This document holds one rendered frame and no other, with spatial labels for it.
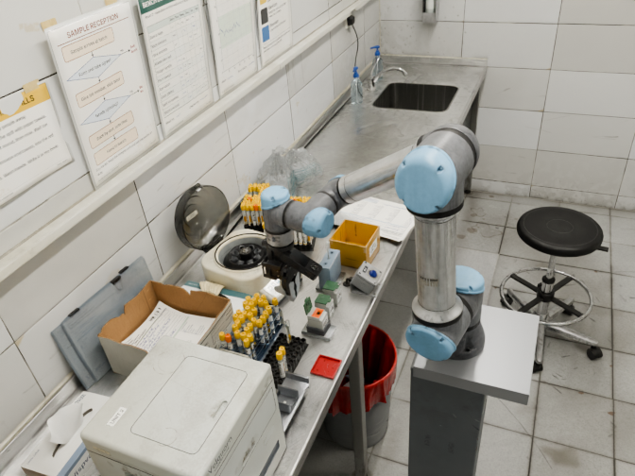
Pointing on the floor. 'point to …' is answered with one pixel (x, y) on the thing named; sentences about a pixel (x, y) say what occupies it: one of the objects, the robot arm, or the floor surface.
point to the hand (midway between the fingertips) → (295, 297)
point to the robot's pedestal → (443, 429)
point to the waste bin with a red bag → (378, 423)
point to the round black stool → (562, 225)
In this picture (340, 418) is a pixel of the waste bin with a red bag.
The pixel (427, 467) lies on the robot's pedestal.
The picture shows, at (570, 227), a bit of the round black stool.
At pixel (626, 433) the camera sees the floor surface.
